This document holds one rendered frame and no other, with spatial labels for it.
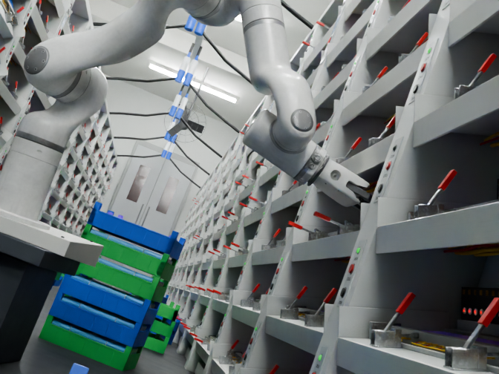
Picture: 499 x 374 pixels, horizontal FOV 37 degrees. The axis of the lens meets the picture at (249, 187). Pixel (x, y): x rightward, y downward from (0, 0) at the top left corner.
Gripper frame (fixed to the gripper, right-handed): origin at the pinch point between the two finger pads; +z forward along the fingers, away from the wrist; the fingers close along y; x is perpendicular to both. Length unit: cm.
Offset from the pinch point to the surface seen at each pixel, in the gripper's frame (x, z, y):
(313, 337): 29.0, -0.2, -9.3
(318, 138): -27, -10, 70
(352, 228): 5.7, -2.8, 0.3
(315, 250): 10.9, -3.2, 17.1
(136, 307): 46, -26, 103
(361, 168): -6.9, -7.2, 4.2
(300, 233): 5.1, -3.7, 43.6
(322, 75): -60, -17, 114
